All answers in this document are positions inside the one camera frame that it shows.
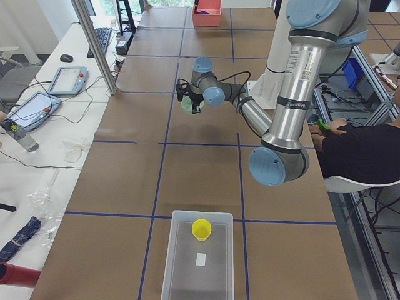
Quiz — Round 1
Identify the black keyboard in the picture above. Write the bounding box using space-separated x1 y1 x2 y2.
94 27 113 54

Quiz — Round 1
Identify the clear plastic bag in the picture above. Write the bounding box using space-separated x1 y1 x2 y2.
28 169 66 249

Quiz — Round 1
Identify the green handheld tool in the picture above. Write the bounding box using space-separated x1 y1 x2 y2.
315 118 330 132

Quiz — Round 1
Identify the crumpled white tissue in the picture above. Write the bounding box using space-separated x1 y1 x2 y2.
62 137 92 163

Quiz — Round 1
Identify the yellow plastic cup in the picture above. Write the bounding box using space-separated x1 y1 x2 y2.
191 219 212 242

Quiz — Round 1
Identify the pink plastic tray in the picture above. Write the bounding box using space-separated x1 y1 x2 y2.
191 0 222 27

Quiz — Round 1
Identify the folded blue umbrella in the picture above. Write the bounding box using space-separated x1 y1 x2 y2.
1 216 41 263

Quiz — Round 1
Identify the far blue teach pendant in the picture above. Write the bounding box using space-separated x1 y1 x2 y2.
48 66 88 97

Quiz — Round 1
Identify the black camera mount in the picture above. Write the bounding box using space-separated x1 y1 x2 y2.
176 78 191 102

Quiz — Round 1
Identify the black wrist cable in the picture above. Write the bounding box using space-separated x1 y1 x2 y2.
177 71 273 138

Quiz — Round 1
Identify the red fire extinguisher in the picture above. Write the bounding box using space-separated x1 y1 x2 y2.
1 262 41 288

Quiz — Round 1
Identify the black computer mouse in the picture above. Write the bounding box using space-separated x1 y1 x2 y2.
60 54 74 63

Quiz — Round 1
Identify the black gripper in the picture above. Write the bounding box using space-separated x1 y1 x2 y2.
189 86 204 114

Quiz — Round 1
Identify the translucent white plastic bin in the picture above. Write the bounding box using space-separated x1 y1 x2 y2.
161 210 234 299

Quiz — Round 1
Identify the black equipment box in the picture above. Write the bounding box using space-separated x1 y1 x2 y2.
115 32 134 56

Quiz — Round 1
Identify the purple microfiber cloth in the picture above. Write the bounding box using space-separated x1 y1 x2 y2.
193 8 209 14

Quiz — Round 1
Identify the near blue teach pendant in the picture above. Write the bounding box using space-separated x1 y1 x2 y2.
7 92 61 131

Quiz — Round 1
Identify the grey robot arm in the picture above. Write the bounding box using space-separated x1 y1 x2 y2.
176 1 370 186

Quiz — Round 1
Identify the blue teach pendant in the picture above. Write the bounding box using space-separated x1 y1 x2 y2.
7 92 61 131
48 66 88 97

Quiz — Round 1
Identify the clear water bottle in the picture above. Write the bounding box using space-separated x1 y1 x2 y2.
1 119 39 152

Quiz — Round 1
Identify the white label in bin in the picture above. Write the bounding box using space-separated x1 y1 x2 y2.
196 252 207 267

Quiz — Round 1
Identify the person in black clothes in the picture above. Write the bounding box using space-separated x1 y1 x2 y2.
309 115 399 184

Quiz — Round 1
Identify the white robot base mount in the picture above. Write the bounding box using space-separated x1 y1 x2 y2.
247 0 291 109

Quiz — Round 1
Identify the mint green bowl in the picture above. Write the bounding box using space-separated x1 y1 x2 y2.
181 96 204 115

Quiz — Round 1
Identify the grey aluminium post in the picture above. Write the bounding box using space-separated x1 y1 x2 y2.
71 0 118 95

